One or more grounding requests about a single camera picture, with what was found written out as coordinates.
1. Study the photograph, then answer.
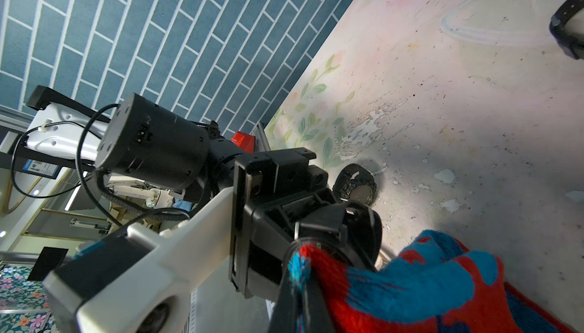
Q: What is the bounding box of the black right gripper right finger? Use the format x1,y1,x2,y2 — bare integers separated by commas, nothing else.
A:
303,278,335,333

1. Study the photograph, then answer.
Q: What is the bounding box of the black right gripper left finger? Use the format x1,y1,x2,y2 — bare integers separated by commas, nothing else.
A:
268,271,301,333

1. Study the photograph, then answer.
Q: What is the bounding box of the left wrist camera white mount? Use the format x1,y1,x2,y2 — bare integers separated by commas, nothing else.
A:
43,188,234,332

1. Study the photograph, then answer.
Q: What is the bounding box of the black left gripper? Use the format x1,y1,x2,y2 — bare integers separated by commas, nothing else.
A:
230,147,347,299

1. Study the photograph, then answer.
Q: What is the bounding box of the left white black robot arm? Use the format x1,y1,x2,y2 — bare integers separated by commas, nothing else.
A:
69,95,351,298

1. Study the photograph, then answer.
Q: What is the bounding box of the red blue towel cloth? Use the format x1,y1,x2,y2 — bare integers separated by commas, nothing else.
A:
287,230,568,332

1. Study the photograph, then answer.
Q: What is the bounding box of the red box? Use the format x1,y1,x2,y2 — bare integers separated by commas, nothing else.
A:
231,131,256,153

